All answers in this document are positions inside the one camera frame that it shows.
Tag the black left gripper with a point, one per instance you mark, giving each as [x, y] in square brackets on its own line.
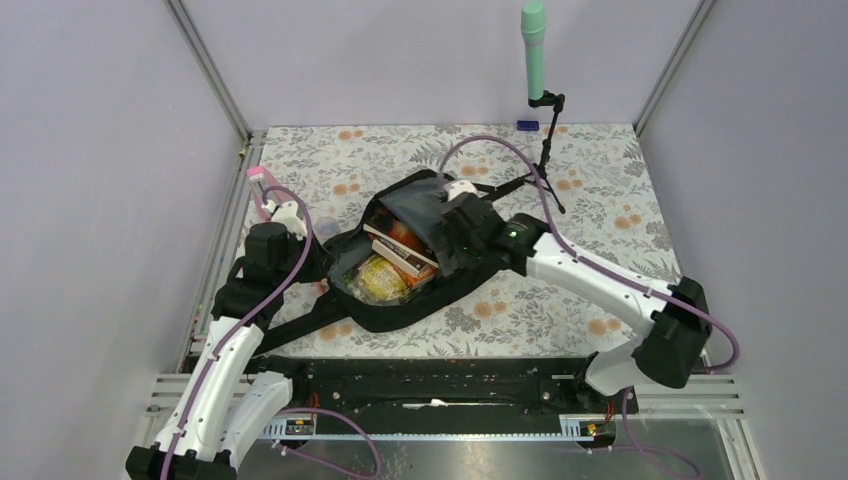
[322, 263]

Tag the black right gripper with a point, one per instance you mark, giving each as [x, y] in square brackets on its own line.
[445, 236]

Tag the orange book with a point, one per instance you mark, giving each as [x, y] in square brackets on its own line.
[414, 270]

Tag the black student backpack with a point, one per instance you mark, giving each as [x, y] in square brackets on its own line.
[417, 201]

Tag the dark brown book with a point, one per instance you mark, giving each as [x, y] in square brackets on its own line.
[383, 223]

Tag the yellow snack packet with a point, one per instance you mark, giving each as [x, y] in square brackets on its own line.
[376, 282]

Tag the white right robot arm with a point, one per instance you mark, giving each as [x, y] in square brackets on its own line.
[670, 331]

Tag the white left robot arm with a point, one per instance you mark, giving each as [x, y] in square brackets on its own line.
[206, 436]

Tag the small clear round container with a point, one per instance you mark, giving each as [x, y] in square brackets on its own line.
[326, 228]

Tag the small blue block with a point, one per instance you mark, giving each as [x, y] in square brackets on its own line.
[527, 125]

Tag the black microphone tripod stand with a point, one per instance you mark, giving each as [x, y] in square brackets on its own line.
[557, 103]

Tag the mint green microphone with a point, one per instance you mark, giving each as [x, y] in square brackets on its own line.
[533, 23]

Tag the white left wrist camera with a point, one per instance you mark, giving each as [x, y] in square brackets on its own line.
[289, 215]

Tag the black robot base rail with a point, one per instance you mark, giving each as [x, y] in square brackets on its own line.
[508, 396]

